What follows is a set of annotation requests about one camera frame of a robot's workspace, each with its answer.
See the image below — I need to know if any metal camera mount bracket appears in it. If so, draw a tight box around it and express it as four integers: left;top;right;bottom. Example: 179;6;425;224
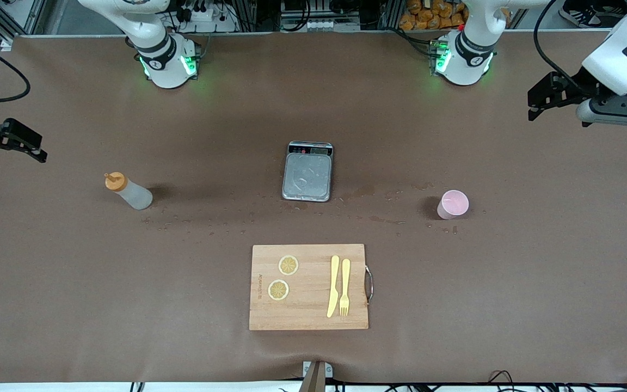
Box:
303;360;334;392

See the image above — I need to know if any white power strip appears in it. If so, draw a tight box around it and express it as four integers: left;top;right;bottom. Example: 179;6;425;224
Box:
180;5;238;33

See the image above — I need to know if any bag of orange bread rolls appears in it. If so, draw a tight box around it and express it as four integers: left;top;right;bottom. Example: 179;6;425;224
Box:
399;0;469;31

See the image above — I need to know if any black white sneaker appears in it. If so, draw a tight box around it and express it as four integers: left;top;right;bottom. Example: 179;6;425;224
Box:
558;2;600;28
591;0;627;15

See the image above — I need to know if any silver digital kitchen scale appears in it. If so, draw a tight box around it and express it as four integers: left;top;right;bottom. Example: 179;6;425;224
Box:
282;140;334;203

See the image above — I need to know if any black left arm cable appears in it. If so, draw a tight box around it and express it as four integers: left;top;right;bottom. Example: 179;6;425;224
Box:
533;0;597;96

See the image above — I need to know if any black looped cable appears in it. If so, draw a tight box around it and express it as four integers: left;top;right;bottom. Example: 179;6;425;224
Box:
488;370;517;392

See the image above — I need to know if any yellow plastic fork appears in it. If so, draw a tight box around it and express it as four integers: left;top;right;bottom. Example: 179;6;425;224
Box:
340;259;351;317

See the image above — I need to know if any translucent squeeze bottle orange cap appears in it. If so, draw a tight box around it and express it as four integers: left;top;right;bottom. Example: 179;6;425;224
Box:
104;171;153;211

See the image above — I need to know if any wooden cutting board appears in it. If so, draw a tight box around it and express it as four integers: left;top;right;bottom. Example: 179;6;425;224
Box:
249;244;373;331

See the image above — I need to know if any white connector strip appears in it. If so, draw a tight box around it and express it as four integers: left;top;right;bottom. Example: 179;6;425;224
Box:
281;19;361;32

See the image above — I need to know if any aluminium frame post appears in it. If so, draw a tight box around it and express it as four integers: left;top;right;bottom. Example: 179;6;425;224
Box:
0;0;47;40

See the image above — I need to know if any pink plastic cup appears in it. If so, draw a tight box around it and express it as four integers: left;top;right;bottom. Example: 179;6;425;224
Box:
437;189;470;221

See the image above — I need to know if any yellow plastic knife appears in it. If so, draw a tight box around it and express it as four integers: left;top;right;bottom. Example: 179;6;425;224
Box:
327;255;341;319

